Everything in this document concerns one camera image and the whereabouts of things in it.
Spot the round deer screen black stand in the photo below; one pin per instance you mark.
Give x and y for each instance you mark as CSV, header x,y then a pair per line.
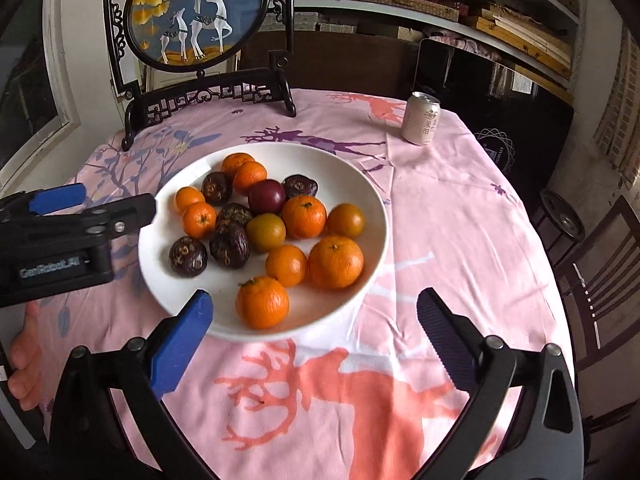
x,y
200,15

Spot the person's left hand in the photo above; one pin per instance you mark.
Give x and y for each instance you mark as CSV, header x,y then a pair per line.
x,y
25,360

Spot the white round plate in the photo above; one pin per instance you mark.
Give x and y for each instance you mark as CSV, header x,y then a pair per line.
x,y
325,310

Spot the white wall shelf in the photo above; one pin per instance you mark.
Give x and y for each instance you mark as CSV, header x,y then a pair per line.
x,y
330,4

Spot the white framed window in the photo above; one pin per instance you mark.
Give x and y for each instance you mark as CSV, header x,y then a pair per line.
x,y
30,85

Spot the pink printed tablecloth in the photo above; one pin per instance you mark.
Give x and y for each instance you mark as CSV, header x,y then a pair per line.
x,y
450,220

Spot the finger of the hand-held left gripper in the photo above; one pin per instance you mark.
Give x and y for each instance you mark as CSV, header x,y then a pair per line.
x,y
130,210
55,199

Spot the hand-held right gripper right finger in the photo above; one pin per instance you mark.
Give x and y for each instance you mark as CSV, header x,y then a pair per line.
x,y
445,340

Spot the pile of passion fruits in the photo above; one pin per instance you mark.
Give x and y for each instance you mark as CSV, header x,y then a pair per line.
x,y
229,246

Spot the pile of mandarins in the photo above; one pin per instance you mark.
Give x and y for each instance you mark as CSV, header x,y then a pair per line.
x,y
335,262

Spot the black round stool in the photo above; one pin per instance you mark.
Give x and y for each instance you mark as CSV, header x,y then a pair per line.
x,y
562,217

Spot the stack of yellow boxes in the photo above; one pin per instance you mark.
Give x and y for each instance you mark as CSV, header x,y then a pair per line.
x,y
525,40

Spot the glossy black cabinet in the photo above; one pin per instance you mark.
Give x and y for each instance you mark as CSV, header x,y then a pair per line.
x,y
475,105

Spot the pink folded cloth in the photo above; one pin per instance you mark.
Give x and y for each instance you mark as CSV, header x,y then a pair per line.
x,y
465,42

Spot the brown wooden cabinet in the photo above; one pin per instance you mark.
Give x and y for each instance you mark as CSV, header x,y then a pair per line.
x,y
325,60

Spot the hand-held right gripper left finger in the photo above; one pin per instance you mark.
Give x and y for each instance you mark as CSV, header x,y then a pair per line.
x,y
180,345

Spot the clear plastic box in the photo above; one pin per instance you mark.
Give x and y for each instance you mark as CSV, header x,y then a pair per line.
x,y
515,82

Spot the dark wooden chair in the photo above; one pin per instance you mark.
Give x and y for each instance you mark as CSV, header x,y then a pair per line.
x,y
600,280

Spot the white drink can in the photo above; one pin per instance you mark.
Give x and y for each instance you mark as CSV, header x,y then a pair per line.
x,y
421,119

